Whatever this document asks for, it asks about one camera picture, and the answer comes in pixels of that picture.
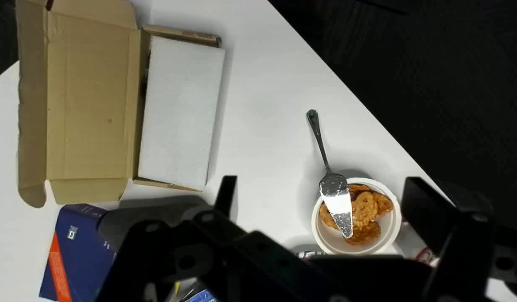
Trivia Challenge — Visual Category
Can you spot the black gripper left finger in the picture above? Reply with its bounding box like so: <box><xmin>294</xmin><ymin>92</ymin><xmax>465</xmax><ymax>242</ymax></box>
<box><xmin>212</xmin><ymin>174</ymin><xmax>240</xmax><ymax>223</ymax></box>

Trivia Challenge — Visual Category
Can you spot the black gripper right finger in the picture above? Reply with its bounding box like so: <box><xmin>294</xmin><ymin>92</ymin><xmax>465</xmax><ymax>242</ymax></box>
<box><xmin>402</xmin><ymin>176</ymin><xmax>469</xmax><ymax>240</ymax></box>

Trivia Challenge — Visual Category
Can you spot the white foam sheet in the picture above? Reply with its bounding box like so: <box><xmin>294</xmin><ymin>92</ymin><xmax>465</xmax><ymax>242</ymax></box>
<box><xmin>136</xmin><ymin>34</ymin><xmax>229</xmax><ymax>191</ymax></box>

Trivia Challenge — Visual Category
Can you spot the brown cardboard box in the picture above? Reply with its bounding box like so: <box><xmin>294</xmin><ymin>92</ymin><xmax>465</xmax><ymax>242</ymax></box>
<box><xmin>14</xmin><ymin>0</ymin><xmax>224</xmax><ymax>210</ymax></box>

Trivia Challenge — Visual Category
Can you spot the white bowl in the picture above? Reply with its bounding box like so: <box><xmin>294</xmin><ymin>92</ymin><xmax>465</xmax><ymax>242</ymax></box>
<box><xmin>311</xmin><ymin>176</ymin><xmax>405</xmax><ymax>257</ymax></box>

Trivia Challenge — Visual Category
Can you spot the orange fried snack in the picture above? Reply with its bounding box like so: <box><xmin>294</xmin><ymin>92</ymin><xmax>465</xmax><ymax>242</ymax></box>
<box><xmin>319</xmin><ymin>183</ymin><xmax>395</xmax><ymax>247</ymax></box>

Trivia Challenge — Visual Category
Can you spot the metal spoon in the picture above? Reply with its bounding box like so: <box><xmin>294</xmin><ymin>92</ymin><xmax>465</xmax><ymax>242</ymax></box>
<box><xmin>304</xmin><ymin>107</ymin><xmax>356</xmax><ymax>240</ymax></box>

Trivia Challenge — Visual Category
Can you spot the blue snack package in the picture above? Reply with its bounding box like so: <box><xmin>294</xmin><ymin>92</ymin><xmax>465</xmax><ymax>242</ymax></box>
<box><xmin>39</xmin><ymin>203</ymin><xmax>215</xmax><ymax>302</ymax></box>

